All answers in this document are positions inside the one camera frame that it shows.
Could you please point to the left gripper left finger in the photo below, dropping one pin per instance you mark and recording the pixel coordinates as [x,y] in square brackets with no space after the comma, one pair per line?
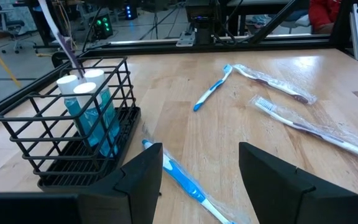
[129,196]

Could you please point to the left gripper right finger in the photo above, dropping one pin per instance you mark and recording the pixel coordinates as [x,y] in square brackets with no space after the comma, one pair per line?
[278,196]

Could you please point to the blue white toothbrush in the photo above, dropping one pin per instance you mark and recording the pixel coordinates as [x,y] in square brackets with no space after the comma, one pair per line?
[213,88]

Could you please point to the purple white toothbrush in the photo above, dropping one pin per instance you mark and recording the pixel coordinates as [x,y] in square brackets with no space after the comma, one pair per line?
[68,49]

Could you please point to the black device with green lights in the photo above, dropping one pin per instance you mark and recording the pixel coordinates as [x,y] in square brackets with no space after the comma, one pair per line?
[102,29]

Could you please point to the person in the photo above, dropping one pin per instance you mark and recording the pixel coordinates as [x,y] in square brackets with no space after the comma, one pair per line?
[322,12]

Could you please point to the grey office chair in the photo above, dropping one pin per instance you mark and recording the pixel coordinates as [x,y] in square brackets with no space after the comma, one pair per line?
[11,26]

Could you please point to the black aluminium table frame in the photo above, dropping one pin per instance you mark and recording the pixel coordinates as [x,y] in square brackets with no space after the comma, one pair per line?
[259,43]

